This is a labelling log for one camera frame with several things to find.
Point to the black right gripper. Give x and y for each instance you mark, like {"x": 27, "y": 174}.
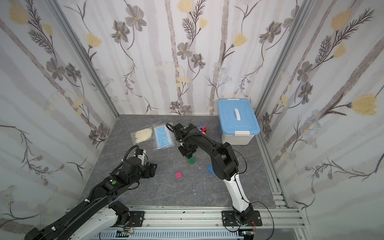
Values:
{"x": 187, "y": 150}

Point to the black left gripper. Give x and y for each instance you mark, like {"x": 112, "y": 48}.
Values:
{"x": 151, "y": 169}

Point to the green lego brick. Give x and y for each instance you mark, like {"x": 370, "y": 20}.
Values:
{"x": 191, "y": 160}

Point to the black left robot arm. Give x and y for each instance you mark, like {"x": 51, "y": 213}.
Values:
{"x": 101, "y": 209}

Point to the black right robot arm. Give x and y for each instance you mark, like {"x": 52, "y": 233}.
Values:
{"x": 192, "y": 135}

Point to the bagged blue face mask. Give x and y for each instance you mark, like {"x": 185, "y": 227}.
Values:
{"x": 163, "y": 137}

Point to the bagged cream gloves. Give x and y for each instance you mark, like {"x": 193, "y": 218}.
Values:
{"x": 142, "y": 135}

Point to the blue lid storage box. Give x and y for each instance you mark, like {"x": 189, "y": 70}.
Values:
{"x": 238, "y": 121}

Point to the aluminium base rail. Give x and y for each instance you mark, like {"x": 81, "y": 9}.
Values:
{"x": 192, "y": 223}

